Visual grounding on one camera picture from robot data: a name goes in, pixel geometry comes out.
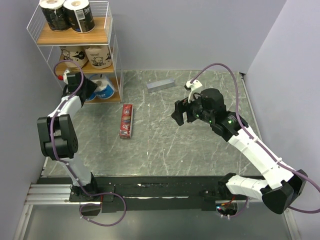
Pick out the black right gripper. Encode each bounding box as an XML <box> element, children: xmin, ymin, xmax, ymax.
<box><xmin>171</xmin><ymin>90</ymin><xmax>214</xmax><ymax>126</ymax></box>

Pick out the brown paper towel roll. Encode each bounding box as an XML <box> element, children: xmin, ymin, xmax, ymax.
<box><xmin>84</xmin><ymin>45</ymin><xmax>112</xmax><ymax>69</ymax></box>
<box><xmin>60</xmin><ymin>45</ymin><xmax>88</xmax><ymax>68</ymax></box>

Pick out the blue paper towel roll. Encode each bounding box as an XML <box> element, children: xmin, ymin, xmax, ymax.
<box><xmin>90</xmin><ymin>74</ymin><xmax>116</xmax><ymax>100</ymax></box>
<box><xmin>86</xmin><ymin>74</ymin><xmax>98</xmax><ymax>102</ymax></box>

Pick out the black paper towel roll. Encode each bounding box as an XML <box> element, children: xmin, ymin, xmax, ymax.
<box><xmin>39</xmin><ymin>0</ymin><xmax>71</xmax><ymax>32</ymax></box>
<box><xmin>63</xmin><ymin>0</ymin><xmax>95</xmax><ymax>34</ymax></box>

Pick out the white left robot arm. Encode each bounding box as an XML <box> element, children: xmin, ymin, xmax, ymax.
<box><xmin>37</xmin><ymin>71</ymin><xmax>99</xmax><ymax>201</ymax></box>

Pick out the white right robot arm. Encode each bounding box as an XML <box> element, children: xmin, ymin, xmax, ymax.
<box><xmin>171</xmin><ymin>88</ymin><xmax>307</xmax><ymax>214</ymax></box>

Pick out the grey rectangular box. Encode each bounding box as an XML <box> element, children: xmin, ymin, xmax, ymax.
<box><xmin>146</xmin><ymin>78</ymin><xmax>175</xmax><ymax>93</ymax></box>

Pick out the red toothpaste box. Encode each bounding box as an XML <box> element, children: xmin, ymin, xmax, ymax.
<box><xmin>119</xmin><ymin>104</ymin><xmax>133</xmax><ymax>139</ymax></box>

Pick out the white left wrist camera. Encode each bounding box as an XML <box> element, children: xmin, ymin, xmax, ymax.
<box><xmin>57</xmin><ymin>68</ymin><xmax>71</xmax><ymax>85</ymax></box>

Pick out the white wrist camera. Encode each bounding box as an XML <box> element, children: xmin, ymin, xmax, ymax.
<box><xmin>57</xmin><ymin>68</ymin><xmax>71</xmax><ymax>85</ymax></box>
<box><xmin>184</xmin><ymin>79</ymin><xmax>203</xmax><ymax>103</ymax></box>

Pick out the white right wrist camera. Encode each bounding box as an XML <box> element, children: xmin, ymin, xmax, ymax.
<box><xmin>184</xmin><ymin>79</ymin><xmax>203</xmax><ymax>103</ymax></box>

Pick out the white wire wooden shelf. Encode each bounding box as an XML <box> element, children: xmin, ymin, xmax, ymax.
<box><xmin>26</xmin><ymin>0</ymin><xmax>124</xmax><ymax>104</ymax></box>

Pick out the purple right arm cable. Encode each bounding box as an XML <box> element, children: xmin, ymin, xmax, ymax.
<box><xmin>189</xmin><ymin>62</ymin><xmax>320</xmax><ymax>216</ymax></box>

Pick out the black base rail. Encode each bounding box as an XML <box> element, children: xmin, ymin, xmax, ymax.
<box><xmin>68</xmin><ymin>175</ymin><xmax>248</xmax><ymax>213</ymax></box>

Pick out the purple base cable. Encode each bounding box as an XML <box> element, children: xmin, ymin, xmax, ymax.
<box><xmin>79</xmin><ymin>193</ymin><xmax>127</xmax><ymax>228</ymax></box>

